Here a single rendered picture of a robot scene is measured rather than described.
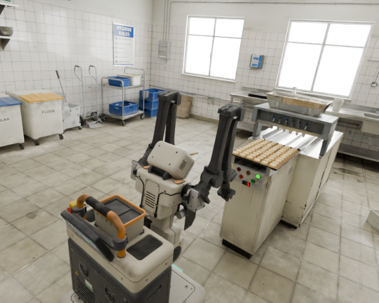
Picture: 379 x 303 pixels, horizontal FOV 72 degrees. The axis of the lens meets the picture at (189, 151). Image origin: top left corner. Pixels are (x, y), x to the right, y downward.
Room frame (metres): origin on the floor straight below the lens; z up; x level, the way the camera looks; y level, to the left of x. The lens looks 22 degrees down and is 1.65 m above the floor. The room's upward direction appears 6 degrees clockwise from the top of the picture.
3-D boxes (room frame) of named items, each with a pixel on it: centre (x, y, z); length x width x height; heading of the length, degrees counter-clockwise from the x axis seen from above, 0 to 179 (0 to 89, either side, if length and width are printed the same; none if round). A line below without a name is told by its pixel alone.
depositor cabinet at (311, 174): (2.90, -1.26, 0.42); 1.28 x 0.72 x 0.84; 144
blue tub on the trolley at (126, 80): (5.44, 1.60, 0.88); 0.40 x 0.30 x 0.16; 65
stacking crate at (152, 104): (6.44, 1.03, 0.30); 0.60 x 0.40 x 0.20; 152
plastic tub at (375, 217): (2.43, -2.22, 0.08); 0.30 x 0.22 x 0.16; 6
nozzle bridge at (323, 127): (2.52, -0.98, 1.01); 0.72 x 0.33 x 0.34; 54
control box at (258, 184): (1.81, -0.47, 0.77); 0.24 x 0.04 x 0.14; 54
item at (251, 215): (2.11, -0.69, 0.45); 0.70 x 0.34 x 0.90; 144
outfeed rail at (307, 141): (2.52, -1.16, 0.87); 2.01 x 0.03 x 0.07; 144
